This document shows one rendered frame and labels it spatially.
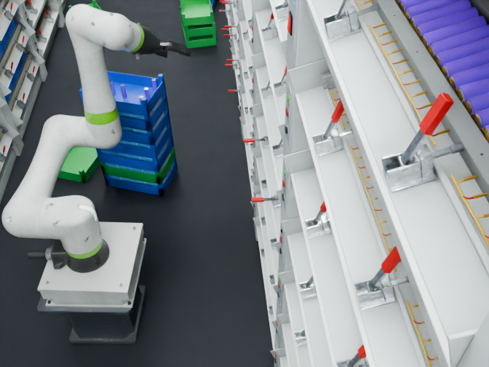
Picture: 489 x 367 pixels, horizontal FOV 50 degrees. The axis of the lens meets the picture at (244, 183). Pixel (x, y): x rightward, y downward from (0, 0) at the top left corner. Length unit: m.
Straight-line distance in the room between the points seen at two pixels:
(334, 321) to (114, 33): 1.12
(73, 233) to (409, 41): 1.29
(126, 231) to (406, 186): 1.51
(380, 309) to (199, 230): 1.79
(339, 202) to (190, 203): 1.79
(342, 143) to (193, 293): 1.45
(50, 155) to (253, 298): 0.95
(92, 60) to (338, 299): 1.22
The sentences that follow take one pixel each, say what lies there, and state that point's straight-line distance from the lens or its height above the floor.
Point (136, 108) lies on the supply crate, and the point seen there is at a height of 0.51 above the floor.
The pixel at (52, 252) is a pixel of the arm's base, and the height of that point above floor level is 0.44.
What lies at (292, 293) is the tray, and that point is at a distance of 1.32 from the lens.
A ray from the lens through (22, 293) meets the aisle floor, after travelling 2.35.
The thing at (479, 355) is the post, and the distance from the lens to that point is 0.35.
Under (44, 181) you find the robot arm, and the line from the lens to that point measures 1.83.
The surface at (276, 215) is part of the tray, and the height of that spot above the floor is 0.69.
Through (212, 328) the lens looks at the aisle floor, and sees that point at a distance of 2.07.
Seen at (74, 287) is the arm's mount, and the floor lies 0.38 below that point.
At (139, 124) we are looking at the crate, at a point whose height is 0.43.
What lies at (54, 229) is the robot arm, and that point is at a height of 0.59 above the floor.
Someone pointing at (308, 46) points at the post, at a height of 1.35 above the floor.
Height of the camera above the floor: 1.79
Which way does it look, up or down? 44 degrees down
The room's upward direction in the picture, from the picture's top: 2 degrees counter-clockwise
